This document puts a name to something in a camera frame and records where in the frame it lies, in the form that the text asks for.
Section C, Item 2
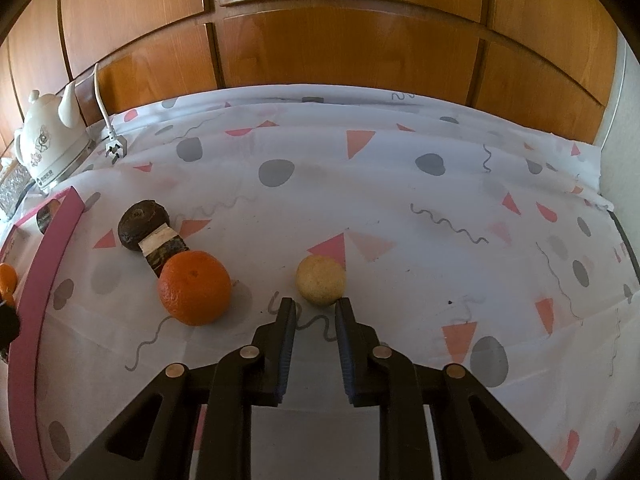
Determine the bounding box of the white patterned tablecloth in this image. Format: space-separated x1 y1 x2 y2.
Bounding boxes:
0 82 640 480

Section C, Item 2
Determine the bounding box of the orange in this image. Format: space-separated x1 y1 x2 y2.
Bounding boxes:
0 262 20 297
157 251 232 327

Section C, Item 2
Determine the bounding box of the pink shallow cardboard tray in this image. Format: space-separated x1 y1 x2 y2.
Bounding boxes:
0 186 87 480

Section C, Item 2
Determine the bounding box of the white power cord with plug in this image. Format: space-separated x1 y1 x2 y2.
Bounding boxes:
92 62 130 166

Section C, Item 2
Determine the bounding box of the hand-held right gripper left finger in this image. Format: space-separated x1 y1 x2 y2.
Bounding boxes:
60 297 297 480

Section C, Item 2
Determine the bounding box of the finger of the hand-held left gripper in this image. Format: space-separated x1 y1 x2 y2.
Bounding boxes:
0 302 22 367

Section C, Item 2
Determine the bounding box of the dark brown water chestnut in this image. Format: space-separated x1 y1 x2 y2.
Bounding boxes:
118 200 172 251

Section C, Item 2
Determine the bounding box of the small beige round longan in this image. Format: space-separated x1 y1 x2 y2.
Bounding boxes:
295 254 347 307

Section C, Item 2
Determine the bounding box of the white floral ceramic kettle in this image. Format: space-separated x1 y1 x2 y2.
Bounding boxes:
12 82 96 193

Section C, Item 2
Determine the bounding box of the silver patterned tissue box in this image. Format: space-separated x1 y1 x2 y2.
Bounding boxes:
0 157 33 218

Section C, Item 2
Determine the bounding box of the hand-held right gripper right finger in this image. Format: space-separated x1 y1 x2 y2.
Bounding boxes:
334 297 571 480

